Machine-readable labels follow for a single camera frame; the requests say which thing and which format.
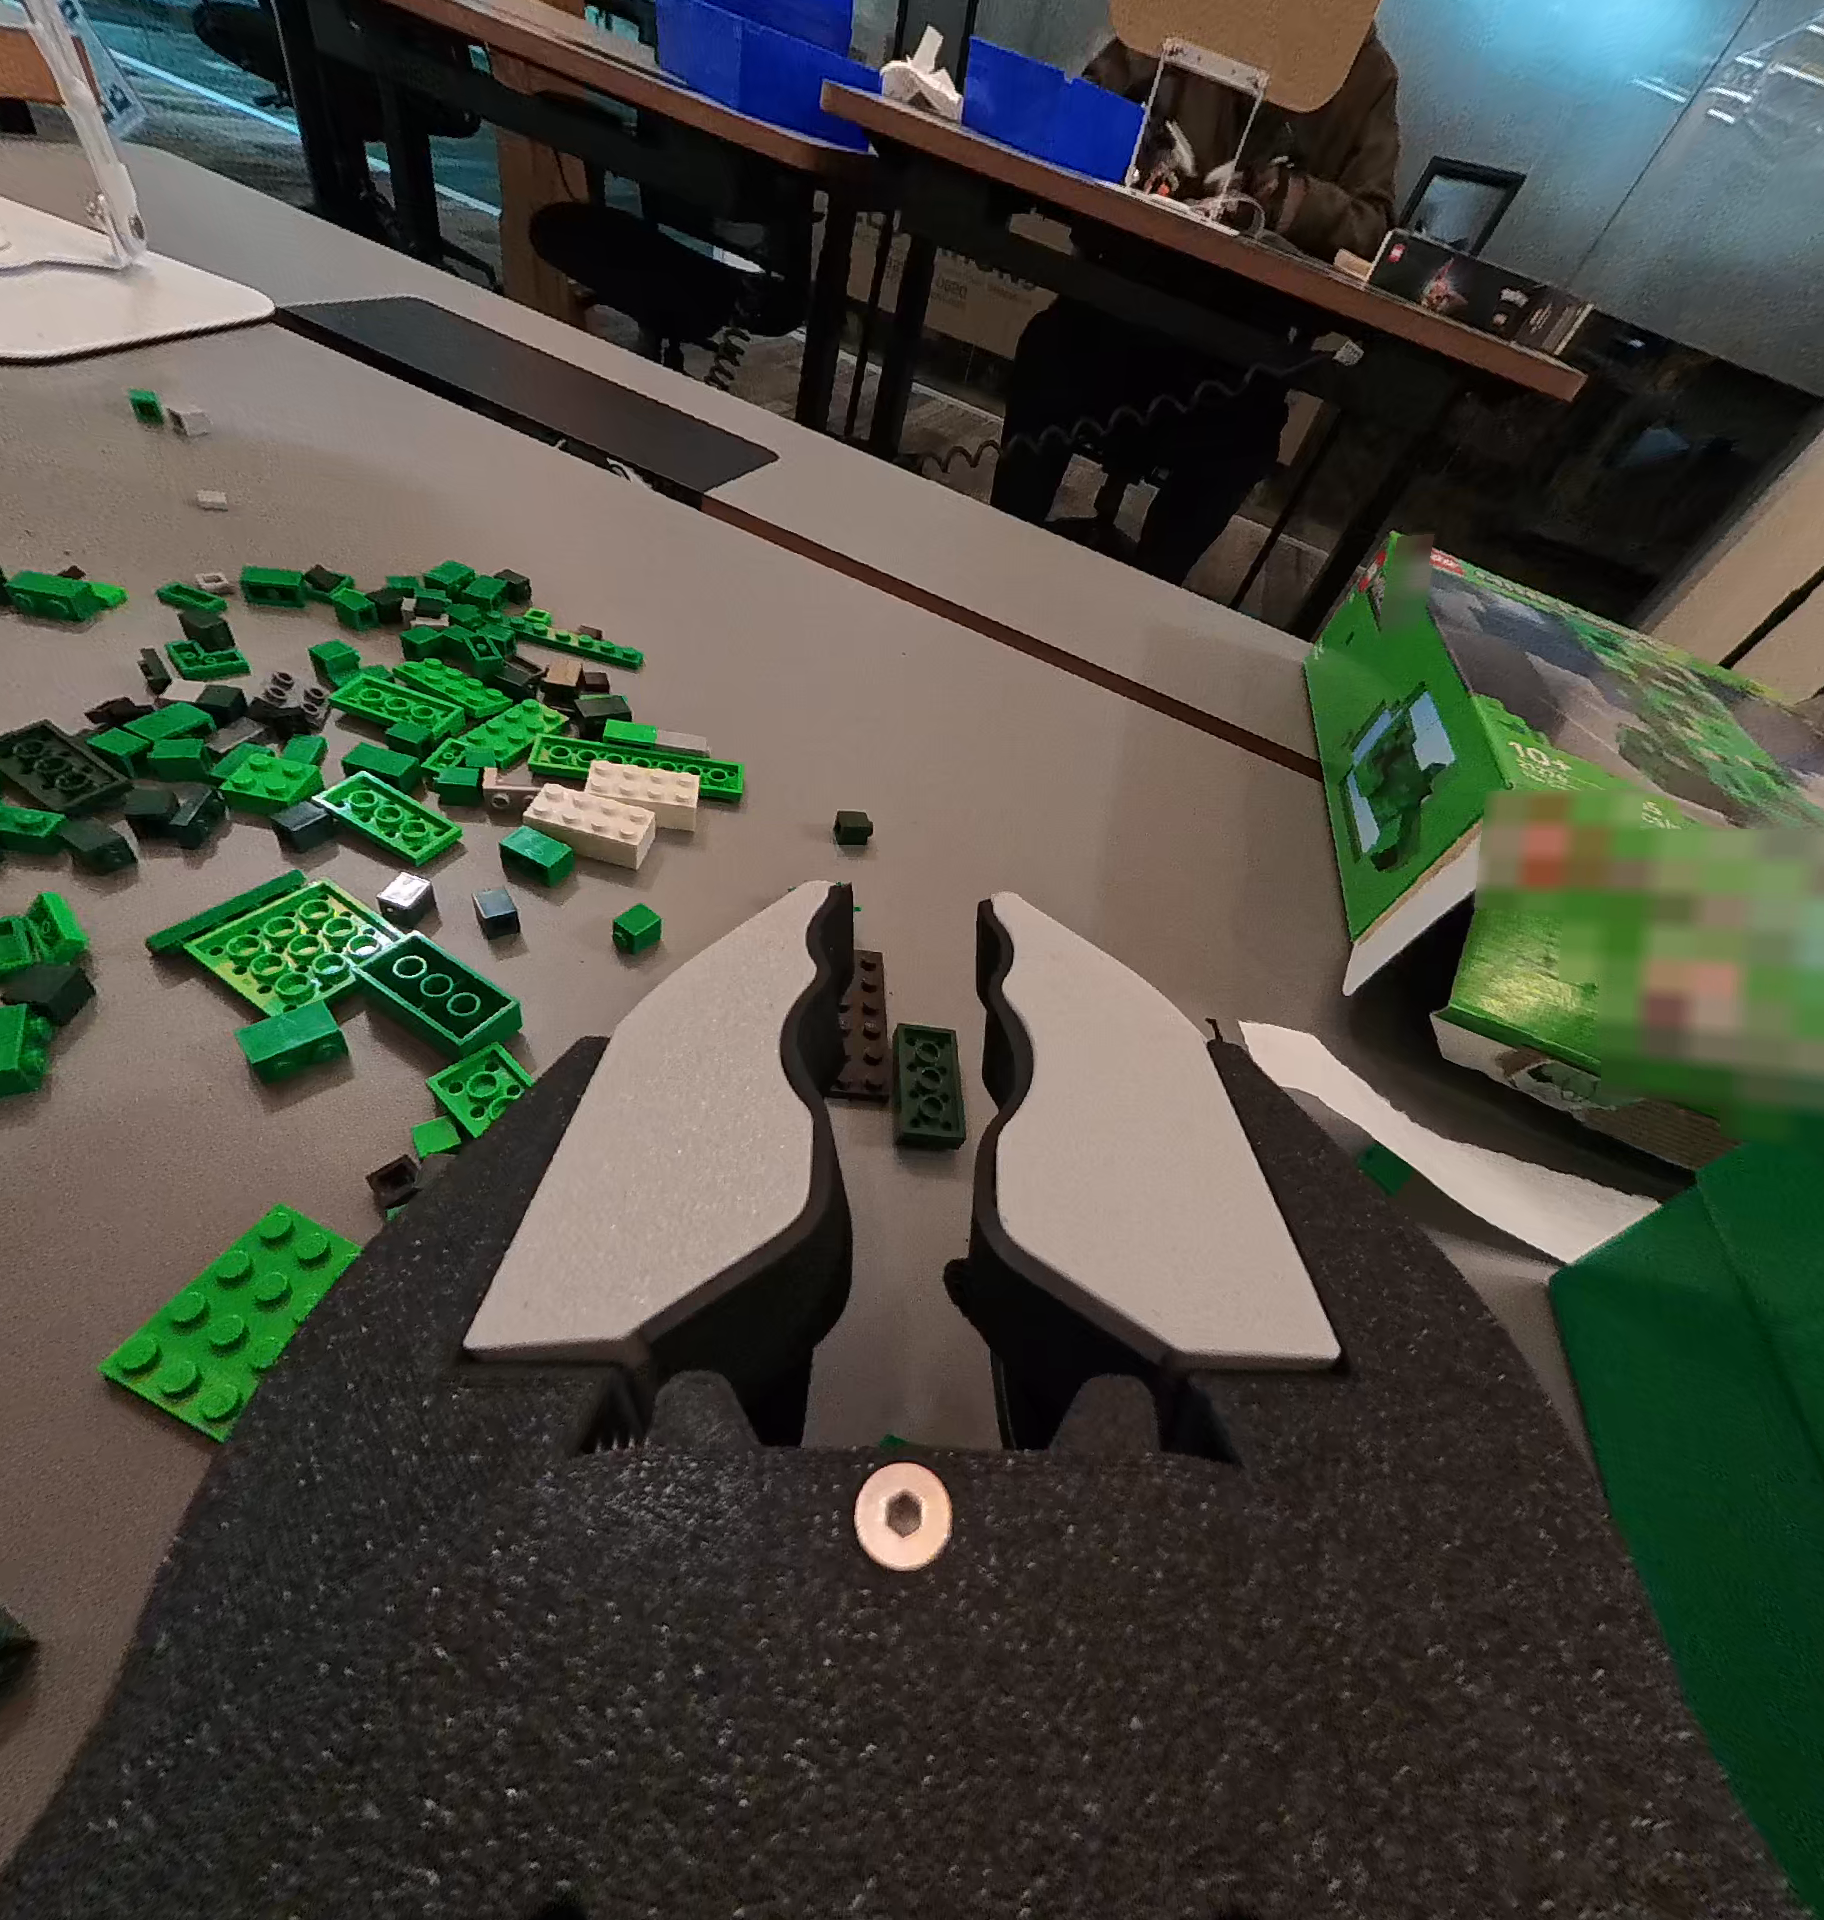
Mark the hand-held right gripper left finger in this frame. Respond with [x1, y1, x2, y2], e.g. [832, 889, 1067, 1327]
[464, 879, 858, 1446]

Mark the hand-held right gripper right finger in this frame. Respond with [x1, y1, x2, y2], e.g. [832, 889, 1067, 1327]
[945, 889, 1344, 1449]

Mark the dark green toy brick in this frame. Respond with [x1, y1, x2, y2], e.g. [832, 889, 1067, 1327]
[894, 1023, 970, 1151]

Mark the dark brown toy plate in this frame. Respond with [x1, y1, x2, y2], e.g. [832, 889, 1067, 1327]
[829, 948, 894, 1106]

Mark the white paper bag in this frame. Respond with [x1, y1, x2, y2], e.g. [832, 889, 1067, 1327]
[1239, 1022, 1665, 1266]

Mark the green plastic bin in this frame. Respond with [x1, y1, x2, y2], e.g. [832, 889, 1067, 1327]
[1549, 1118, 1824, 1920]

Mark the grey desk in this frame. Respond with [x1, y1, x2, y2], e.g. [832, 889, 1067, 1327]
[0, 134, 1604, 1920]

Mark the white toy brick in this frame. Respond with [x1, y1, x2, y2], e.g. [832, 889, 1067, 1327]
[586, 756, 701, 833]
[522, 782, 657, 870]

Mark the green cardboard box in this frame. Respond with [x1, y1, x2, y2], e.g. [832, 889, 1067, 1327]
[1430, 795, 1824, 1172]

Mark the pile of green toy bricks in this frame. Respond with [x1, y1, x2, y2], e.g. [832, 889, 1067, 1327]
[0, 556, 749, 1202]

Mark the large bright green plate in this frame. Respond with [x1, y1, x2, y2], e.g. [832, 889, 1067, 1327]
[100, 1205, 362, 1446]

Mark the green toy set box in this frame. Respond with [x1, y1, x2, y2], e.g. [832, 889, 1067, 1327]
[1304, 533, 1824, 996]

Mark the black office chair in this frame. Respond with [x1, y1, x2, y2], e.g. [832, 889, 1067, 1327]
[529, 201, 795, 369]

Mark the wooden table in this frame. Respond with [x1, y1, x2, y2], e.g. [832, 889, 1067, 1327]
[387, 0, 855, 422]
[824, 81, 1590, 630]

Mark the dark toy set box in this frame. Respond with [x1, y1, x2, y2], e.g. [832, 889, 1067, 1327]
[1370, 230, 1598, 356]

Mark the blue plastic bin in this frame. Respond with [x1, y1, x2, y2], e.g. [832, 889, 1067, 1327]
[963, 37, 1153, 187]
[654, 0, 886, 152]

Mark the small white object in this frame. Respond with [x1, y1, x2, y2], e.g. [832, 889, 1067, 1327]
[878, 27, 963, 111]

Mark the black coiled cable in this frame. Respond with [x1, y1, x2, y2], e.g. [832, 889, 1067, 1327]
[912, 353, 1304, 470]

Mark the black desk cable panel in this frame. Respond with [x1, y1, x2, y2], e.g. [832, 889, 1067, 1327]
[273, 294, 781, 501]

